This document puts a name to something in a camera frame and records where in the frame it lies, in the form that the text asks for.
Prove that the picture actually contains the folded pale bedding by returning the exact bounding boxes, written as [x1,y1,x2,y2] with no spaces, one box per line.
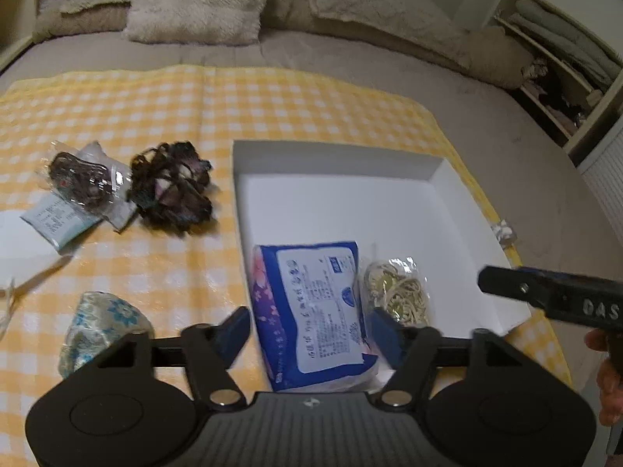
[506,0,620,94]

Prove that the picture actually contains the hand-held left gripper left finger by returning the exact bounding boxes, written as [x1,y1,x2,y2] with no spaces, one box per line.
[90,305,253,408]

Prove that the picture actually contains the bagged beige rubber bands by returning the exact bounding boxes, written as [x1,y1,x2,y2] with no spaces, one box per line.
[360,253,433,328]

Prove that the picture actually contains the white open shelf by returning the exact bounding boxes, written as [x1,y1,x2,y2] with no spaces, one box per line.
[489,0,623,159]

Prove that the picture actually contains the white cardboard box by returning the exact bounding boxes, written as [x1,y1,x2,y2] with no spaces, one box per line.
[231,139,533,392]

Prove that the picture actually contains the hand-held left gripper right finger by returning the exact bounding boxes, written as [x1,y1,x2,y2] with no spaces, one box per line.
[366,307,533,408]

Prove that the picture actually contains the beige folded blankets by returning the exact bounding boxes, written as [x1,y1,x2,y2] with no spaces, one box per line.
[270,0,532,91]

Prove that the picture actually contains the white ribbed panel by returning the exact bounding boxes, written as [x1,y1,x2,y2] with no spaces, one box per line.
[578,121,623,239]

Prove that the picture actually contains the white wipes packet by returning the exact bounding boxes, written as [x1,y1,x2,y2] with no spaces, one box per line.
[20,192,102,255]

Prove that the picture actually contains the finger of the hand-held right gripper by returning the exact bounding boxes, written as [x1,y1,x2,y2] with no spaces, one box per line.
[478,265,542,308]

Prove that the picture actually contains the blue floral fabric pouch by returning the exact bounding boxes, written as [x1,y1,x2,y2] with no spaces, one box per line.
[57,291,155,379]

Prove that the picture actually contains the person's right hand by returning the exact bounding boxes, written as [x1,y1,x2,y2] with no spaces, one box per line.
[585,328,623,426]

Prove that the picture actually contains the bagged brown cords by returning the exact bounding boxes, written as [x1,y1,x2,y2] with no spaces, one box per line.
[41,140,138,232]

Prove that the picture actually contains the blue tissue packet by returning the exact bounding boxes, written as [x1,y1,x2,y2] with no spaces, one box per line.
[250,241,385,392]

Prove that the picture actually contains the yellow checkered cloth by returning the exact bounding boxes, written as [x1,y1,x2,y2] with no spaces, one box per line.
[0,65,574,467]

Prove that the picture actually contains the grey bed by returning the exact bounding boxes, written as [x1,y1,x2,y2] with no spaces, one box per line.
[0,29,623,400]

